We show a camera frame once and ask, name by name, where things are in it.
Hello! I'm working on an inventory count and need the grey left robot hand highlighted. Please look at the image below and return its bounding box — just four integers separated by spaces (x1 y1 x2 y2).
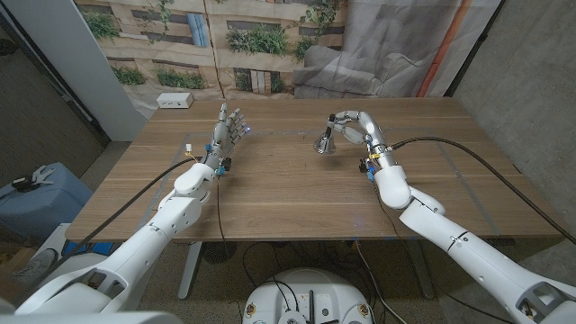
202 102 251 177

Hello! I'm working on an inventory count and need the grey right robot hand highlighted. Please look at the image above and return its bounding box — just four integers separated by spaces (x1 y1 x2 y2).
327 110 400 170

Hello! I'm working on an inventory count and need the silver bell with black handle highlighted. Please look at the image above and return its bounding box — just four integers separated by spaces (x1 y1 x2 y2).
313 114 338 156

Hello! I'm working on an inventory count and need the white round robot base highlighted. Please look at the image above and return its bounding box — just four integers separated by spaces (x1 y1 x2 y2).
241 268 374 324

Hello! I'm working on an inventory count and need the black and white hand tool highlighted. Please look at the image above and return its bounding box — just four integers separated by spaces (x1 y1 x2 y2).
11 164 58 193

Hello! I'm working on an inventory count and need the white power strip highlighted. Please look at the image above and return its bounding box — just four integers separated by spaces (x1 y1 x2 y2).
156 92 194 110

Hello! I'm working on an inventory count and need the printed fabric backdrop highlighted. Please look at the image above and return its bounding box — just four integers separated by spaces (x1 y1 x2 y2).
74 0 503 121

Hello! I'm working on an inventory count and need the black round floor stand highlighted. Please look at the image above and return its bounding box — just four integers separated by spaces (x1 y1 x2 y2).
201 241 239 265

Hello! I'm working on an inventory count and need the black backdrop pole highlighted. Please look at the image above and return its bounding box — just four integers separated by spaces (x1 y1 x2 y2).
443 0 508 98

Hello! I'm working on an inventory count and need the white table leg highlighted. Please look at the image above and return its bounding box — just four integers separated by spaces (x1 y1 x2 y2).
177 241 203 302

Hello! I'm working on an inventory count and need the grey table leg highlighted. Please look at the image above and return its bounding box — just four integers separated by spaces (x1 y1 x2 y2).
407 238 436 301

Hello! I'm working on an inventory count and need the white partition panel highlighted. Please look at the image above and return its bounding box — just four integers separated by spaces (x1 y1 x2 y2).
2 0 149 143

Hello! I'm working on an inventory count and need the blue plastic container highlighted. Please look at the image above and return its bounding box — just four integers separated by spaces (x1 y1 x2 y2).
0 162 95 247

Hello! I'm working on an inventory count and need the grey sneaker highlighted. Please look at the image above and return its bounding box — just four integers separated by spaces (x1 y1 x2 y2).
11 247 59 288

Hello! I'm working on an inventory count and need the white robot torso rim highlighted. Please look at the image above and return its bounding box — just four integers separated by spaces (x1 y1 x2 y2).
0 310 184 324

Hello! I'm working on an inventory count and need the white connector with yellow wires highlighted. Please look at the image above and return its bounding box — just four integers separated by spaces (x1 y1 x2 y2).
184 142 202 163

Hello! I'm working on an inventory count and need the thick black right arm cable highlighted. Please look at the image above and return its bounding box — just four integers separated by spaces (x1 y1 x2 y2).
389 136 576 247

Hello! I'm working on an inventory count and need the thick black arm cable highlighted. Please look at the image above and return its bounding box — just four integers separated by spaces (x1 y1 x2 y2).
8 156 203 310
389 136 576 247

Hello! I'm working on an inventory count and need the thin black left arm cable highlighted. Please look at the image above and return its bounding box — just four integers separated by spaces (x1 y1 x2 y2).
215 173 226 247

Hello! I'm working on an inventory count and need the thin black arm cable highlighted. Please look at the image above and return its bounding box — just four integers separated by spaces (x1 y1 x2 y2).
215 173 226 247
372 184 514 324

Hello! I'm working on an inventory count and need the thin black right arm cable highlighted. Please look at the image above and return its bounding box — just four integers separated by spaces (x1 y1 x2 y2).
372 184 514 324

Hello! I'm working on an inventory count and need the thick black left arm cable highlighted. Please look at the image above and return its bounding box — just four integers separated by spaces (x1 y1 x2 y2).
8 156 203 310

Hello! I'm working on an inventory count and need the grey floor cable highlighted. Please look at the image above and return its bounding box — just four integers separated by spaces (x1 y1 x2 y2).
354 241 409 324

